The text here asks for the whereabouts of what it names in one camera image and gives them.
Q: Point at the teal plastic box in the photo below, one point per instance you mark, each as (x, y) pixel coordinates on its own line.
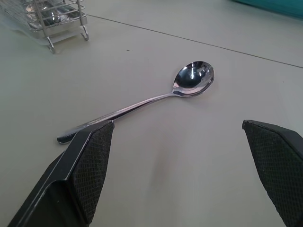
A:
(278, 6)

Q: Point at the clear plastic sheet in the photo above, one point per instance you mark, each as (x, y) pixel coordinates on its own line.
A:
(14, 21)

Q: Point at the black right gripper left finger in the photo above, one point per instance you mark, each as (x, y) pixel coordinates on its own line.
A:
(78, 170)

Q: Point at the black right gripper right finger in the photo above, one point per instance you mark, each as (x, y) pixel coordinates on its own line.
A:
(277, 165)

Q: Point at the silver metal spoon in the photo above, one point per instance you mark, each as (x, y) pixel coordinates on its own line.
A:
(194, 76)

